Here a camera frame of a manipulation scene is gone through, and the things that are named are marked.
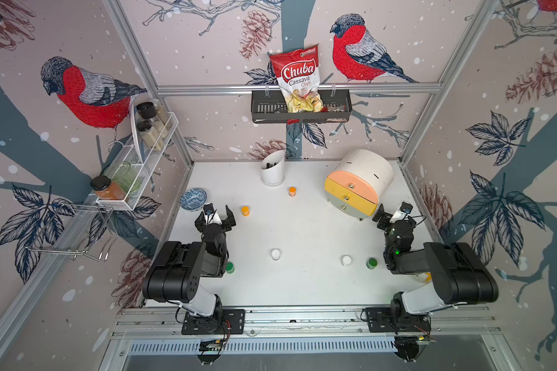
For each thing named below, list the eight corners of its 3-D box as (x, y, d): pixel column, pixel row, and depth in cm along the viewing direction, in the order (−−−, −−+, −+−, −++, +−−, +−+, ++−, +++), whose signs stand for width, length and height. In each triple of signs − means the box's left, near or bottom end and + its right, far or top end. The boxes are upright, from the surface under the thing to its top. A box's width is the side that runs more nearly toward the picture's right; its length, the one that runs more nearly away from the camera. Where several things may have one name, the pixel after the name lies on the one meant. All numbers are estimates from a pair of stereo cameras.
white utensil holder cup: (262, 185, 111) (259, 165, 99) (263, 168, 118) (261, 147, 107) (285, 185, 110) (284, 165, 99) (285, 168, 118) (284, 147, 107)
